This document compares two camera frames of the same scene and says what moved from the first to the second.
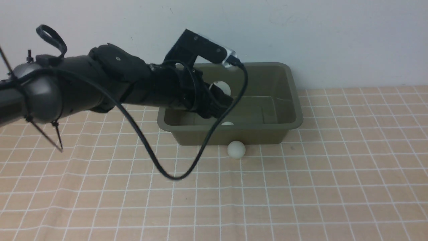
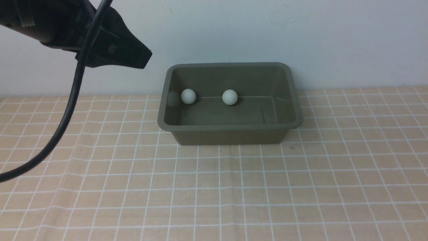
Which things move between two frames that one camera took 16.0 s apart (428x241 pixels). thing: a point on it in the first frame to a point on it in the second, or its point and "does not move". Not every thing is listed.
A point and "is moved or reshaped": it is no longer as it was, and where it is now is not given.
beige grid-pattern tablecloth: x=354 y=167 does not move
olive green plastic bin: x=266 y=105 does not move
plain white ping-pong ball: x=236 y=149 to x=230 y=97
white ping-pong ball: x=223 y=86 is moved or reshaped
